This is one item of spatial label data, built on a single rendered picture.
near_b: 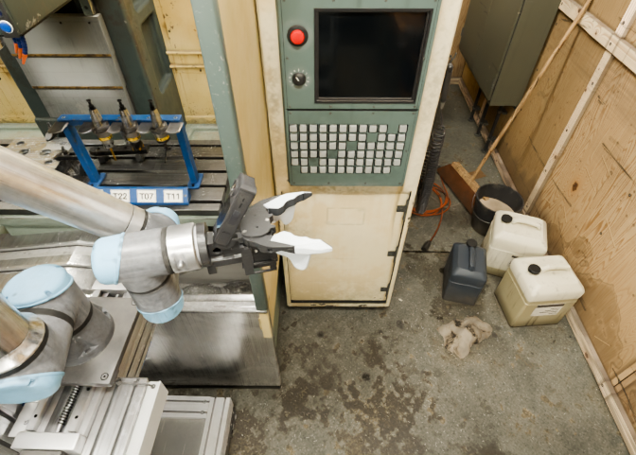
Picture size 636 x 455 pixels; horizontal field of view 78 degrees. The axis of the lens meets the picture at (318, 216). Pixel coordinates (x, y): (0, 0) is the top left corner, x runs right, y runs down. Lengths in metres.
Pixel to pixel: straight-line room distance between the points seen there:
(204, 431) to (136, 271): 1.36
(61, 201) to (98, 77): 1.63
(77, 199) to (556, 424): 2.22
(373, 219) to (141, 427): 1.16
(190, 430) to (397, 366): 1.05
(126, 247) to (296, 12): 0.81
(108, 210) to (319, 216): 1.11
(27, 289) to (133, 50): 1.50
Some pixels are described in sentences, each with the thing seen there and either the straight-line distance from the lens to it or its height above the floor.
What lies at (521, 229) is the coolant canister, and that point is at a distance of 2.56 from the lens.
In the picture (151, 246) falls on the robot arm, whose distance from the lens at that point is 0.63.
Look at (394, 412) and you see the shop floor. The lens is 2.17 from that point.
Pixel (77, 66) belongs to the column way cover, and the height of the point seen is 1.18.
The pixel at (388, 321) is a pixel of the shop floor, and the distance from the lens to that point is 2.38.
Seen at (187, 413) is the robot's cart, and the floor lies 0.23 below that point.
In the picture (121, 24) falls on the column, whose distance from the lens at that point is 2.20.
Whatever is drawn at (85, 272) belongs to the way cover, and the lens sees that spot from 1.87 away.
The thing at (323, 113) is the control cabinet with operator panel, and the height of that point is 1.35.
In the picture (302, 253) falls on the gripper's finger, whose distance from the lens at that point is 0.59.
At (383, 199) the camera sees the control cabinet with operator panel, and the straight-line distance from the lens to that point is 1.67.
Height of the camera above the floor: 2.04
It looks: 46 degrees down
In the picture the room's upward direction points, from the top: straight up
